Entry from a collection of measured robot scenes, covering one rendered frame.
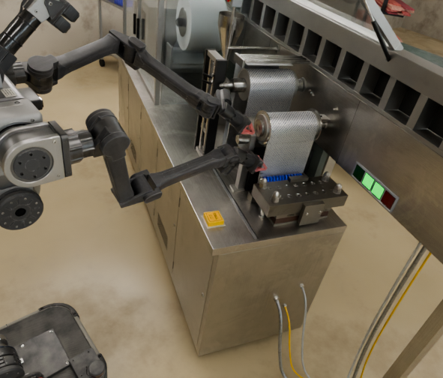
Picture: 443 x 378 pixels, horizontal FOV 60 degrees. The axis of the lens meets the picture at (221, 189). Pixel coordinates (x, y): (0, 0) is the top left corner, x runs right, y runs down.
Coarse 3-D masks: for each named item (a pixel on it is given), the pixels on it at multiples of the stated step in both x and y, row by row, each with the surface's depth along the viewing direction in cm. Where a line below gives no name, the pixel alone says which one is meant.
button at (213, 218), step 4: (204, 212) 164; (208, 212) 165; (212, 212) 165; (216, 212) 165; (204, 216) 164; (208, 216) 163; (212, 216) 163; (216, 216) 163; (220, 216) 164; (208, 220) 160; (212, 220) 161; (216, 220) 161; (220, 220) 161; (208, 224) 160; (212, 224) 161; (216, 224) 161; (220, 224) 162
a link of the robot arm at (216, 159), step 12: (228, 144) 154; (204, 156) 147; (216, 156) 148; (228, 156) 150; (180, 168) 141; (192, 168) 142; (204, 168) 146; (156, 180) 135; (168, 180) 137; (180, 180) 143; (156, 192) 133
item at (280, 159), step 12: (276, 144) 164; (288, 144) 166; (300, 144) 169; (312, 144) 172; (264, 156) 166; (276, 156) 168; (288, 156) 171; (300, 156) 174; (276, 168) 173; (288, 168) 176; (300, 168) 178
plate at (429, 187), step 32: (256, 32) 225; (320, 96) 177; (352, 96) 157; (352, 128) 159; (384, 128) 144; (352, 160) 161; (384, 160) 145; (416, 160) 132; (416, 192) 133; (416, 224) 135
